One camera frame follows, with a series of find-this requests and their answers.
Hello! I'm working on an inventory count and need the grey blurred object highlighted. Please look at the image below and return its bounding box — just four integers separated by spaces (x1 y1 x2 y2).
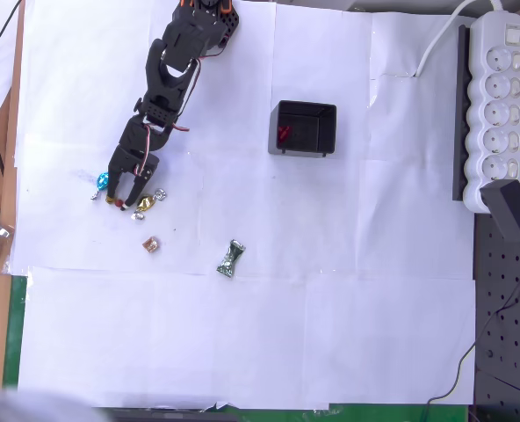
0 377 107 422

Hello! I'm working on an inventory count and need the gold foil wrapped candy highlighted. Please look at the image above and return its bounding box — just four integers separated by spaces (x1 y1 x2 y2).
130 188 168 222

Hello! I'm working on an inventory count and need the black power strip holder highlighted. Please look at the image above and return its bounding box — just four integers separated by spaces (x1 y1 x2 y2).
451 24 473 203

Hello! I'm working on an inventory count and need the thin black adapter cable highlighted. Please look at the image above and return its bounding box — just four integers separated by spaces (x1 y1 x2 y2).
417 241 520 422

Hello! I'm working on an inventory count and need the green foil candy packet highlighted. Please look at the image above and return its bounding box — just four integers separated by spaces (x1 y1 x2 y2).
216 239 247 279

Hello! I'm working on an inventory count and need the white power strip cable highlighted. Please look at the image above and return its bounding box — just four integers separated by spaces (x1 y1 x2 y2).
415 0 507 78

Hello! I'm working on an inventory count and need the black plastic box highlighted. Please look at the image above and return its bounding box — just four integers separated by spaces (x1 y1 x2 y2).
267 99 338 159

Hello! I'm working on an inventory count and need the red white servo wire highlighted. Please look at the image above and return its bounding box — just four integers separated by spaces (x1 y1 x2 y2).
137 124 191 178

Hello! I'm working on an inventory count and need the blue foil candy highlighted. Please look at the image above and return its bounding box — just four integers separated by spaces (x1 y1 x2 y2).
90 171 112 202

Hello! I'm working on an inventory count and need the white paper table cover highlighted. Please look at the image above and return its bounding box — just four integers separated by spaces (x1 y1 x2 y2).
11 0 479 410

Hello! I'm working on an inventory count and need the white power strip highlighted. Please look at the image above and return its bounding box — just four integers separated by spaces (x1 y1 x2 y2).
461 11 520 215

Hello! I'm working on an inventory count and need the black perforated pegboard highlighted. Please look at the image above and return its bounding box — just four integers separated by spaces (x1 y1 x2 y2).
473 210 520 422

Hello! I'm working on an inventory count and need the black power adapter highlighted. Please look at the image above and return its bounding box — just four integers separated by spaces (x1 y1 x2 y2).
479 179 520 245

